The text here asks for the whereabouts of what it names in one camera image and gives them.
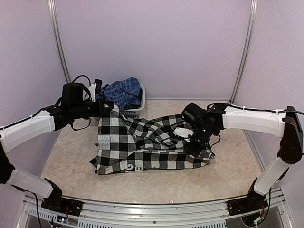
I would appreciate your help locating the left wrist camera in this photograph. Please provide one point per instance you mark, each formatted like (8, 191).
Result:
(94, 89)

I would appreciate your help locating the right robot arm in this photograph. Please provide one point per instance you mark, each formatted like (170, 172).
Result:
(282, 123)

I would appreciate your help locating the black white plaid shirt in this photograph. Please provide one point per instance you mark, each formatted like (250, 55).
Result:
(137, 144)

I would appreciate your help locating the front aluminium rail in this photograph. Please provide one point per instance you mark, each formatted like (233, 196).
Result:
(208, 214)

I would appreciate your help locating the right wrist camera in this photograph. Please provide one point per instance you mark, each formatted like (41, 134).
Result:
(183, 134)

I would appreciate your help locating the right aluminium frame post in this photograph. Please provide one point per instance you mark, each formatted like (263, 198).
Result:
(245, 50)

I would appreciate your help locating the left aluminium frame post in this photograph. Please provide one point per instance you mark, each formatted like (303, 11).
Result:
(57, 37)

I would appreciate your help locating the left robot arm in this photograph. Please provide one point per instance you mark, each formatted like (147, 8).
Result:
(76, 102)

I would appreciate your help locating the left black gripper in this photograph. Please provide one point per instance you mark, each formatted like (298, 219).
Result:
(100, 111)

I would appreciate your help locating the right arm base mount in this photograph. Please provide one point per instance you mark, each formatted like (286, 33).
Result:
(251, 202)

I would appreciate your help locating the white plastic basket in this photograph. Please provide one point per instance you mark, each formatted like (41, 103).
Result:
(135, 112)

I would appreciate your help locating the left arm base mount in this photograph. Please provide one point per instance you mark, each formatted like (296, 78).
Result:
(57, 203)

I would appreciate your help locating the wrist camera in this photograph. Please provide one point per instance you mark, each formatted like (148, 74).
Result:
(94, 89)
(183, 134)

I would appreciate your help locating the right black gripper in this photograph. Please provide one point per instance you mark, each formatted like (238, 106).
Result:
(196, 151)

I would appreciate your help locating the aluminium frame post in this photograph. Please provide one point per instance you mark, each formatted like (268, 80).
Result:
(57, 37)
(245, 50)

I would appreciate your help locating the blue checkered shirt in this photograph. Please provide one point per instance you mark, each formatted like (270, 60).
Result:
(125, 94)

